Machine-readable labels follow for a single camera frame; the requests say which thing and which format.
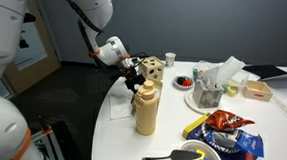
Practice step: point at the beige water bottle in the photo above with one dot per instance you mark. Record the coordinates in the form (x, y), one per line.
(145, 113)

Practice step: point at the wooden shape sorter box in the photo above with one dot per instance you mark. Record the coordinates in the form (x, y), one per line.
(152, 68)

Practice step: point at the white paper cup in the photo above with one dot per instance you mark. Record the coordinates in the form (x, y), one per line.
(170, 60)

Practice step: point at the black orange tripod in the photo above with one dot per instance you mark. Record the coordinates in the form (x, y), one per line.
(46, 134)

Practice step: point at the black flat remote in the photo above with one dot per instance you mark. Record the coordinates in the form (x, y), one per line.
(133, 100)

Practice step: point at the white flat plate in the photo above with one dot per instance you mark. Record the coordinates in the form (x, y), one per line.
(190, 104)

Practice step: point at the white tissue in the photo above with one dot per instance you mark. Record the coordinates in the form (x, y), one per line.
(226, 70)

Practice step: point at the dark tablet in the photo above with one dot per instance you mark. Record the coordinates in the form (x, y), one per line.
(264, 71)

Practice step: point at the yellow tape roll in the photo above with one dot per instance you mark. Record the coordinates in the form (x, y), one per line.
(231, 91)

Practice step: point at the orange chip bag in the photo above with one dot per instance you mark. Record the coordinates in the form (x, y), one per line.
(227, 120)

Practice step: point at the blue snack bag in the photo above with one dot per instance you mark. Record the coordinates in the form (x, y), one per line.
(250, 143)

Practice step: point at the small patterned plate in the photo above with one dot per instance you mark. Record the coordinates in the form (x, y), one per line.
(176, 84)

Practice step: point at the white paper napkin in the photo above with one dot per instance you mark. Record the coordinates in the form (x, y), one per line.
(120, 105)

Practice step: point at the small wooden tray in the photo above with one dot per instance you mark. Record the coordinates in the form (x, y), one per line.
(257, 91)

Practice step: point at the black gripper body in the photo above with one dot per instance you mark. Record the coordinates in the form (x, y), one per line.
(131, 66)

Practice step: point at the red small toy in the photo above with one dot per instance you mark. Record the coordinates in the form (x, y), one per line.
(186, 82)

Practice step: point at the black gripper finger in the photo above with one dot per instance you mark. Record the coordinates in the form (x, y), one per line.
(129, 85)
(140, 80)

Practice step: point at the grey tissue box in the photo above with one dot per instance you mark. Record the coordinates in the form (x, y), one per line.
(207, 95)

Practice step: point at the clear plastic container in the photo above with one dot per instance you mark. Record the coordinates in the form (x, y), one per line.
(242, 79)

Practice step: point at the white round bowl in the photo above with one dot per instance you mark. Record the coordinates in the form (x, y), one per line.
(217, 159)

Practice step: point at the green marker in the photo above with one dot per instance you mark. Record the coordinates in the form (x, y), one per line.
(195, 73)

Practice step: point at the brown wooden door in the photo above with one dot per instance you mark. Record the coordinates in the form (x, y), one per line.
(34, 70)

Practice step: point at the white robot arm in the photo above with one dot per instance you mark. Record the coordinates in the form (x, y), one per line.
(88, 1)

